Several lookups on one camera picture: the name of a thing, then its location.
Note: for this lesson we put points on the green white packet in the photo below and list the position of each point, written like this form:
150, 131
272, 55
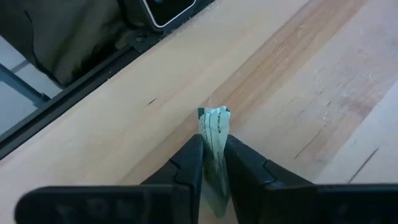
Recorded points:
214, 130

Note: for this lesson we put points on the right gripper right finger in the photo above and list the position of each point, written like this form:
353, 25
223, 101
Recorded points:
245, 168

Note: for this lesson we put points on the black device with white outline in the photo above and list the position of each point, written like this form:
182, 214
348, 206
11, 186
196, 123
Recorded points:
168, 9

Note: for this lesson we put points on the tan fabric seat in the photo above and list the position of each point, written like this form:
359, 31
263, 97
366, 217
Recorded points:
62, 37

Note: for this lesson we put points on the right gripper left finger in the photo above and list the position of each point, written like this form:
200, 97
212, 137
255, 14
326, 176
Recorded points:
189, 161

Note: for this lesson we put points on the black aluminium table frame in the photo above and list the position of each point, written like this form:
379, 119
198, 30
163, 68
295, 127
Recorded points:
77, 93

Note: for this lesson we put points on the grey metal bar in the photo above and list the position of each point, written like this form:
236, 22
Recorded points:
21, 85

